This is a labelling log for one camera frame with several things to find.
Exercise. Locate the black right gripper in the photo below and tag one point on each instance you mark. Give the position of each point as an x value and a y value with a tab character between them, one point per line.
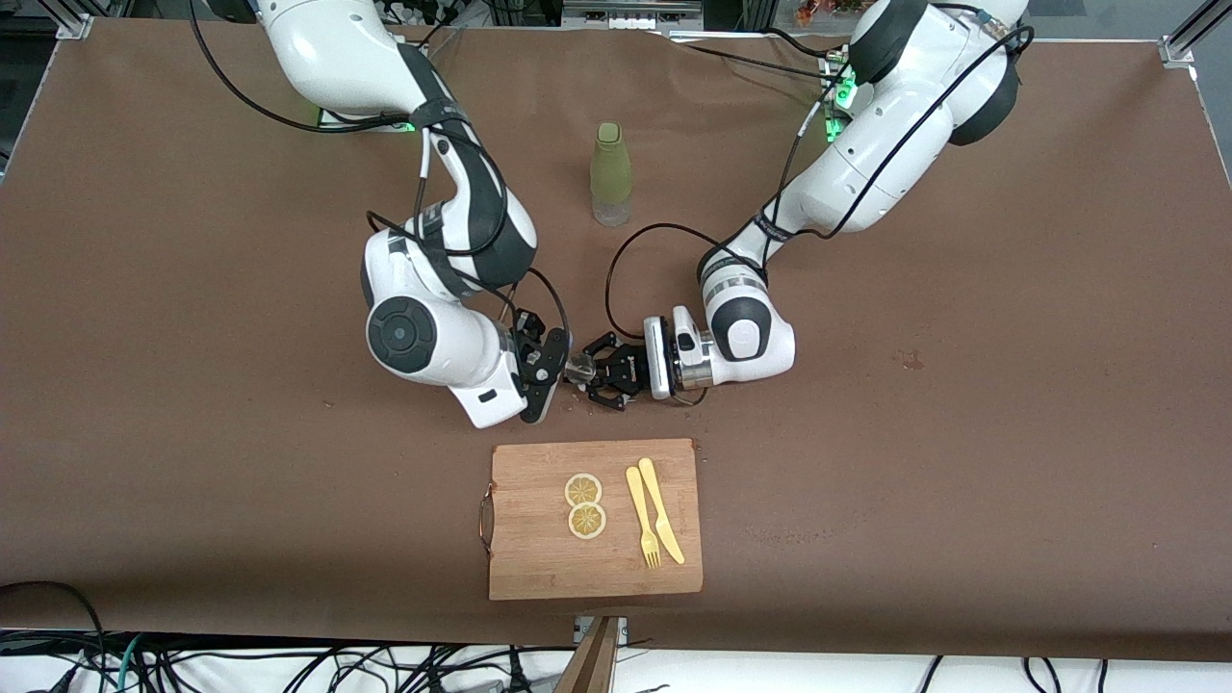
526	339

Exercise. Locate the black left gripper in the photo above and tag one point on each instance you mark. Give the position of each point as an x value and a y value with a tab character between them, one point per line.
628	369

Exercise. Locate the small clear glass beaker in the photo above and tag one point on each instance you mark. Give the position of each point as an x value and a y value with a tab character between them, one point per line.
576	366

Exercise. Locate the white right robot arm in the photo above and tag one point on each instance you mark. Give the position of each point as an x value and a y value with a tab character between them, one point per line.
423	337

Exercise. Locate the lemon slice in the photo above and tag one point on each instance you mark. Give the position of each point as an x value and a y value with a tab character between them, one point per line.
587	521
583	490

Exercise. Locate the yellow plastic fork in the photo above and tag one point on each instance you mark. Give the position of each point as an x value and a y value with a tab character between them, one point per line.
639	500

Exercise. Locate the yellow plastic knife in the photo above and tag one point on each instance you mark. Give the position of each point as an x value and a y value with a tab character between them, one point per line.
658	505

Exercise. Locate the wooden cutting board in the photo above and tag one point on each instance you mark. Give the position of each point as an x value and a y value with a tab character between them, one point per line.
539	568

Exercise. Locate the green bottle with clear base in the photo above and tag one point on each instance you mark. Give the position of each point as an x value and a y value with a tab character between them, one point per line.
611	168

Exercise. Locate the wooden beam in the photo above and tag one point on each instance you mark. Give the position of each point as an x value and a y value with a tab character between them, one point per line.
592	664

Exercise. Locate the brown table cover sheet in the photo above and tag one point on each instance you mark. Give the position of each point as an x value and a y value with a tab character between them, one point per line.
289	529

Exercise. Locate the aluminium corner profile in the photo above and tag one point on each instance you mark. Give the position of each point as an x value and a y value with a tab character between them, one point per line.
1193	34

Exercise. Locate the small metal bracket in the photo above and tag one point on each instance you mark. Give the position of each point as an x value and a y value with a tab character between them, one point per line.
621	628

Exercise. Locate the grey metal rail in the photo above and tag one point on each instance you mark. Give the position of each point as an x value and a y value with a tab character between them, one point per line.
630	13

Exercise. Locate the metal corner bracket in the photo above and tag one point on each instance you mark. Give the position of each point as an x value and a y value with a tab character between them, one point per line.
75	26

